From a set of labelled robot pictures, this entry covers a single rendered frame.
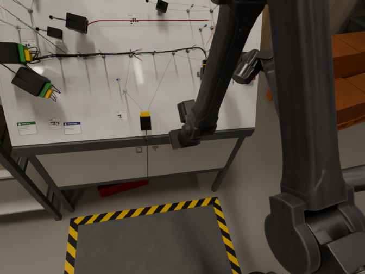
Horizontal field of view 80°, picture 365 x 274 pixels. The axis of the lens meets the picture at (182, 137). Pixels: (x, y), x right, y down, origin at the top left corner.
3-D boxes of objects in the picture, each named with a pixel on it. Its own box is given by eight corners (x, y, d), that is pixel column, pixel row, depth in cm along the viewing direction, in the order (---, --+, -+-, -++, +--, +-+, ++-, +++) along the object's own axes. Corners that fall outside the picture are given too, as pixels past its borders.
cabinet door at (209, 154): (224, 168, 157) (242, 133, 127) (148, 177, 145) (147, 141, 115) (223, 165, 158) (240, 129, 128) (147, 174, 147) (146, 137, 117)
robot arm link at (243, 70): (279, 67, 80) (275, 51, 73) (262, 93, 79) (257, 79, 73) (250, 61, 88) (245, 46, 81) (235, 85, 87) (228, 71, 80)
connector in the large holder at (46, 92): (49, 82, 85) (45, 82, 81) (57, 86, 86) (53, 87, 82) (42, 94, 85) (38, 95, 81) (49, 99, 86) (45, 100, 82)
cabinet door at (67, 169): (147, 176, 146) (146, 140, 115) (57, 187, 134) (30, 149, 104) (146, 174, 147) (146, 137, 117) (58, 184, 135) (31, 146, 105)
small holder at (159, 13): (146, -2, 93) (147, -9, 86) (166, 6, 96) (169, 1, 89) (143, 9, 94) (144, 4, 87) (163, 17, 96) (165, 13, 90)
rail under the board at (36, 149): (251, 136, 125) (255, 129, 120) (18, 157, 100) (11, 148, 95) (247, 129, 129) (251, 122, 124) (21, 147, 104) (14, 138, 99)
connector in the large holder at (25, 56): (23, 45, 80) (17, 44, 76) (31, 46, 80) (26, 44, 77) (25, 62, 81) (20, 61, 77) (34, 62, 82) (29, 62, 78)
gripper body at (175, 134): (168, 131, 77) (172, 126, 70) (195, 126, 80) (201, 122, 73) (172, 149, 77) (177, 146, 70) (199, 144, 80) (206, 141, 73)
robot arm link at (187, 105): (187, 135, 59) (216, 129, 61) (178, 94, 60) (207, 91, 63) (177, 142, 70) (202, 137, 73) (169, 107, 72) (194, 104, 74)
